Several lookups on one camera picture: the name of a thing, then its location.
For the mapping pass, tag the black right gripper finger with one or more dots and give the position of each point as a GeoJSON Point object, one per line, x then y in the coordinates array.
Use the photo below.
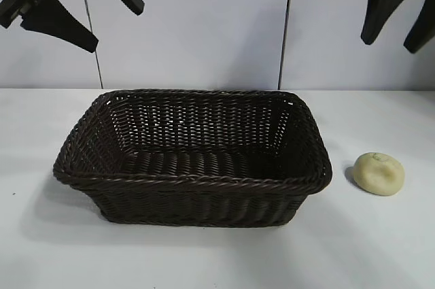
{"type": "Point", "coordinates": [375, 13]}
{"type": "Point", "coordinates": [423, 29]}

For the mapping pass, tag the pale yellow egg yolk pastry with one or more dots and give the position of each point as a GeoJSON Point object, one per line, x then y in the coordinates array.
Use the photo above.
{"type": "Point", "coordinates": [377, 175]}

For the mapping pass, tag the dark brown woven basket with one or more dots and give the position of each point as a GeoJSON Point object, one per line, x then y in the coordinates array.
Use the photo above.
{"type": "Point", "coordinates": [190, 173]}

